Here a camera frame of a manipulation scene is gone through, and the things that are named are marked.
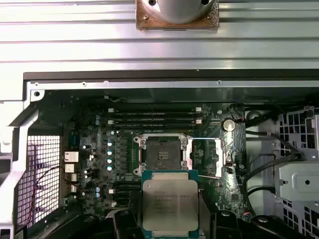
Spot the grey metal disk bay cage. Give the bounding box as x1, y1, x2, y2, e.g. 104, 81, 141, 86
273, 104, 319, 239

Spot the metal socket cover frame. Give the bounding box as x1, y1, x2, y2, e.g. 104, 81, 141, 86
186, 136, 234, 180

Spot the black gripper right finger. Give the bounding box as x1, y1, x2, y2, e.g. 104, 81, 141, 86
198, 189, 241, 239

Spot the silver CPU with green edge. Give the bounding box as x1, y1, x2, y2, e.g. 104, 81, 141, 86
141, 170, 200, 239

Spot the black cable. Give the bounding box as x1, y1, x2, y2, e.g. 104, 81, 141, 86
245, 154, 277, 217
245, 129, 304, 162

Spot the black open PC case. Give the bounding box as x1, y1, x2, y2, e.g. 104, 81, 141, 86
0, 71, 319, 239

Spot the thin red black wire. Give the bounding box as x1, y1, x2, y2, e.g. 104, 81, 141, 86
31, 165, 67, 221

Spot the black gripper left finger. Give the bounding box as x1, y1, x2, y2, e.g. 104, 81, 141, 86
109, 209, 143, 239

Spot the square brown base plate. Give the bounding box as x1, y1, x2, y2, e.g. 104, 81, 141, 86
136, 0, 220, 32

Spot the CPU socket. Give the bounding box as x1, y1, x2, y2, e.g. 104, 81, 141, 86
133, 135, 189, 176

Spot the green motherboard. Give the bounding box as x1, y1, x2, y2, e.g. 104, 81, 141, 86
37, 99, 247, 239

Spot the black RAM slot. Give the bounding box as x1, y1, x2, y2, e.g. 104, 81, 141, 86
109, 189, 142, 195
116, 195, 142, 201
108, 107, 202, 114
113, 124, 197, 130
113, 113, 197, 119
116, 183, 142, 189
108, 119, 202, 125

